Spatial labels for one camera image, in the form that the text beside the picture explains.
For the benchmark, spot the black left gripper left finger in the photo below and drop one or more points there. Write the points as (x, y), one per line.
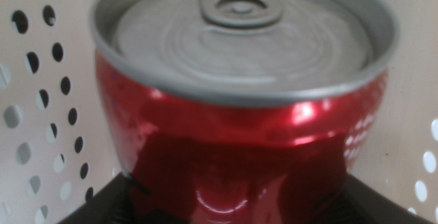
(109, 207)

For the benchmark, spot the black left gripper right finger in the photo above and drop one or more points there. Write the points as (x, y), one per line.
(373, 207)

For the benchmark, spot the red soda can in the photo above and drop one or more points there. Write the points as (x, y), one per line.
(239, 124)

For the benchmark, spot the white perforated plastic basket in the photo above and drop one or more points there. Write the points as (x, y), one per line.
(407, 80)

